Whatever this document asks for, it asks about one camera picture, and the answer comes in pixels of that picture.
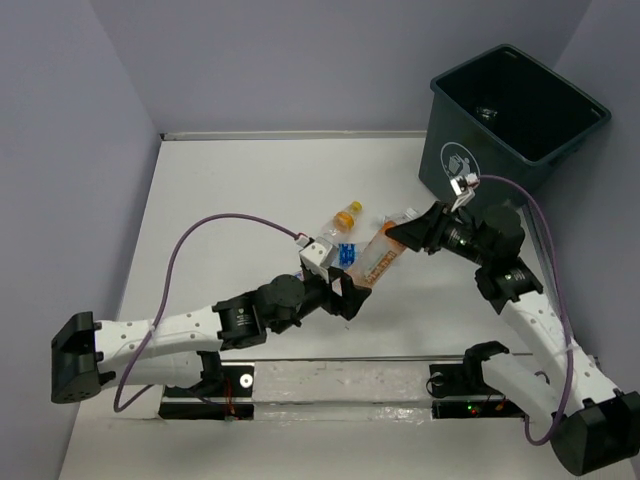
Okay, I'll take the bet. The clear bottle blue label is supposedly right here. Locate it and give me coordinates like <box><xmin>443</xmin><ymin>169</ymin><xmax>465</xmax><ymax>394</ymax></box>
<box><xmin>331</xmin><ymin>242</ymin><xmax>367</xmax><ymax>270</ymax></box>

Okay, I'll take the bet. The dark green plastic bin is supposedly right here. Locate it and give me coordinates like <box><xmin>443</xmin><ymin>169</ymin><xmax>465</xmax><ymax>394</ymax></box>
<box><xmin>418</xmin><ymin>44</ymin><xmax>611</xmax><ymax>215</ymax></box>

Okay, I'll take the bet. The large clear unlabeled bottle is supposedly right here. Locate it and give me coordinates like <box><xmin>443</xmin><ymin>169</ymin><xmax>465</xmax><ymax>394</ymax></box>
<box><xmin>375</xmin><ymin>213</ymin><xmax>402</xmax><ymax>229</ymax></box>

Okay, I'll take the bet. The small bottle yellow cap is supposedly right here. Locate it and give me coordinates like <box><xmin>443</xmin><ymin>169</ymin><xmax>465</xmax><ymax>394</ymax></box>
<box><xmin>319</xmin><ymin>201</ymin><xmax>363</xmax><ymax>245</ymax></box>

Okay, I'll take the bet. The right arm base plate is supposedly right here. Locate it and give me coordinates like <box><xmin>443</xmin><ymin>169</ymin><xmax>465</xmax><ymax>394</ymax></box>
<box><xmin>425</xmin><ymin>363</ymin><xmax>519</xmax><ymax>420</ymax></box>

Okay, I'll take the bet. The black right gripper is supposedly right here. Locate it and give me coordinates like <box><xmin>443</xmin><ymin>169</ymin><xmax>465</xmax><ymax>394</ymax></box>
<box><xmin>386</xmin><ymin>199</ymin><xmax>492</xmax><ymax>266</ymax></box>

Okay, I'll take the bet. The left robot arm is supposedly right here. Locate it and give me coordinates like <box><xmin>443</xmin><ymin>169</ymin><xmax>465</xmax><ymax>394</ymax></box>
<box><xmin>50</xmin><ymin>268</ymin><xmax>371</xmax><ymax>404</ymax></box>

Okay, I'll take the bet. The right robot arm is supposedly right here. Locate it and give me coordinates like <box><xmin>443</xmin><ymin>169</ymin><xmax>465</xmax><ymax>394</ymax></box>
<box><xmin>386</xmin><ymin>202</ymin><xmax>639</xmax><ymax>476</ymax></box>

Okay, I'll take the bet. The clear ribbed bottle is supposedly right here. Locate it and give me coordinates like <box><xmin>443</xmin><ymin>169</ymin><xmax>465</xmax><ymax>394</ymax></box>
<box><xmin>474</xmin><ymin>105</ymin><xmax>499</xmax><ymax>122</ymax></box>

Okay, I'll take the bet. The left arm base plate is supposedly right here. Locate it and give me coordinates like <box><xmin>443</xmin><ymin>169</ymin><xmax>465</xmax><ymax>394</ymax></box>
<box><xmin>158</xmin><ymin>362</ymin><xmax>255</xmax><ymax>421</ymax></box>

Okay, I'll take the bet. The large orange label bottle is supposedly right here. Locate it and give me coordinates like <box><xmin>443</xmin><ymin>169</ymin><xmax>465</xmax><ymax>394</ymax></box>
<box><xmin>346</xmin><ymin>208</ymin><xmax>420</xmax><ymax>289</ymax></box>

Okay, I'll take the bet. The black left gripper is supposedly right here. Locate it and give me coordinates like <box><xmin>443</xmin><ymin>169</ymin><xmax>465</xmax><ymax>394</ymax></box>
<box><xmin>268</xmin><ymin>265</ymin><xmax>369</xmax><ymax>335</ymax></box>

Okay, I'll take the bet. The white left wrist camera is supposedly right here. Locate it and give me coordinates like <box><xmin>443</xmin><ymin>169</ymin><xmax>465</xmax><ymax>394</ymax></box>
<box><xmin>299</xmin><ymin>237</ymin><xmax>335</xmax><ymax>270</ymax></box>

